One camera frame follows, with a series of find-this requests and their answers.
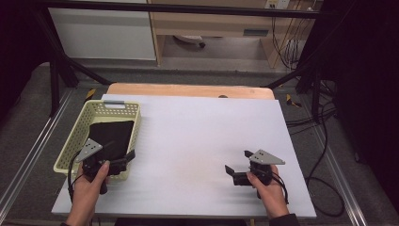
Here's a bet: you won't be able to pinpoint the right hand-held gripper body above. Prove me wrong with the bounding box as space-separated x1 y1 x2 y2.
248 149 286 186

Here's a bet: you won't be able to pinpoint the black looped floor cable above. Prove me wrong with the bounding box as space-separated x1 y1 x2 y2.
304 103 346 218

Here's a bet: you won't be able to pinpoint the bundle of black floor cables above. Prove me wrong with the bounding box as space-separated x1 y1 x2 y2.
285 105 337 137

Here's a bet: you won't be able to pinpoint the black horizontal frame bar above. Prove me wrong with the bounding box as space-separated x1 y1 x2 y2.
34 1 324 19

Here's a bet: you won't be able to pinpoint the light wooden desk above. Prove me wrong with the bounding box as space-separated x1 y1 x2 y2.
147 0 314 69

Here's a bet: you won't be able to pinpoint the black curtain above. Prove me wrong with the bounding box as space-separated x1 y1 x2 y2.
0 0 53 116
316 0 399 206

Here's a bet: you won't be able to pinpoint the yellow and black tape piece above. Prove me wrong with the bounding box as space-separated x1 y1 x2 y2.
285 93 303 108
84 88 97 104

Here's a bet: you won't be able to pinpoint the white object with black wheel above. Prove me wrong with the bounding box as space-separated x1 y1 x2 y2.
173 35 207 49

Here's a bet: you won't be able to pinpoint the hanging cables behind desk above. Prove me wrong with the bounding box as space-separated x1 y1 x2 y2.
270 15 304 71

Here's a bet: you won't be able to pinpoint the aluminium floor rail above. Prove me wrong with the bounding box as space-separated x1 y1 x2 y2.
0 89 75 218
299 93 369 226

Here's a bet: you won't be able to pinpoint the black cloth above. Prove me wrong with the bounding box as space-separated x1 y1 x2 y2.
87 120 136 163

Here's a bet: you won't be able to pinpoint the black metal frame stand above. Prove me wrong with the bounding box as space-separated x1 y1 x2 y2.
31 8 113 118
265 0 359 124

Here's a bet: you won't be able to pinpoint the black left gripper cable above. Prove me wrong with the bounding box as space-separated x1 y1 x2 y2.
67 150 88 203

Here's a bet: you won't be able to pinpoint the white wall socket strip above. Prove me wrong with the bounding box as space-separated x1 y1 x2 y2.
263 0 291 9

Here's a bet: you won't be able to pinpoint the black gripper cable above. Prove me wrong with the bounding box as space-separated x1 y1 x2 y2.
67 150 88 203
270 171 290 205

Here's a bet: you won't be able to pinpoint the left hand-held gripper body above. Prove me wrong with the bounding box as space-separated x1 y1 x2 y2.
74 137 111 196

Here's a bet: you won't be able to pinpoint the person's left hand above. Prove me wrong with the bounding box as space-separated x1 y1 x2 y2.
65 160 111 225

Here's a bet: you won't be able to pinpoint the white table board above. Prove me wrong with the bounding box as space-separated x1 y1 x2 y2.
51 93 317 219

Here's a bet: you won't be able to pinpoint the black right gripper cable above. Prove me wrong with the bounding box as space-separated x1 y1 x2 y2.
270 171 290 205

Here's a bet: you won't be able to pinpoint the white cabinet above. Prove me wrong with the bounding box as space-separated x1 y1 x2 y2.
49 0 157 61

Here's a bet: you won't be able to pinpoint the person's right hand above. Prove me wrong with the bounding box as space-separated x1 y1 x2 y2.
246 165 290 219

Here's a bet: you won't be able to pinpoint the pale yellow plastic basket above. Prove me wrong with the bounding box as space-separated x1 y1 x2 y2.
53 99 142 182

